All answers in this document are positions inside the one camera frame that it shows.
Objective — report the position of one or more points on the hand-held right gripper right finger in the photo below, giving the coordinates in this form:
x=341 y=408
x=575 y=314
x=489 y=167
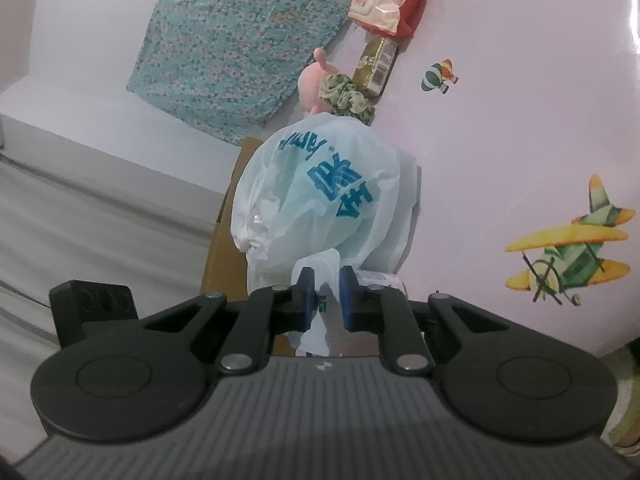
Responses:
x=349 y=300

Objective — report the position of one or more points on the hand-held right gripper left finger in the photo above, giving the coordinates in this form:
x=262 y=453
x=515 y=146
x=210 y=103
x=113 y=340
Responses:
x=306 y=300

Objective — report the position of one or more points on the brown cardboard box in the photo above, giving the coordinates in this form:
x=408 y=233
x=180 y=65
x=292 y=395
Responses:
x=225 y=255

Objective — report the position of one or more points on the white plastic bag blue print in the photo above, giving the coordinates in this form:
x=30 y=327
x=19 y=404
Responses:
x=325 y=195

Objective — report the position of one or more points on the green floral scrunchie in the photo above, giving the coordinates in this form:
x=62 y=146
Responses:
x=347 y=97

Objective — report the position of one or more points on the pink plush toy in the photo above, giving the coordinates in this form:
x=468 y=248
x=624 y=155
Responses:
x=312 y=82

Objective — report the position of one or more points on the pink printed mat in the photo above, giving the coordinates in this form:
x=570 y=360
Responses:
x=500 y=135

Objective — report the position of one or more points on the gold box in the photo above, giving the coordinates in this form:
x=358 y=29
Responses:
x=375 y=65

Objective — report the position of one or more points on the teal floral cloth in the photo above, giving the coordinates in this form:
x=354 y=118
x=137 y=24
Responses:
x=235 y=45

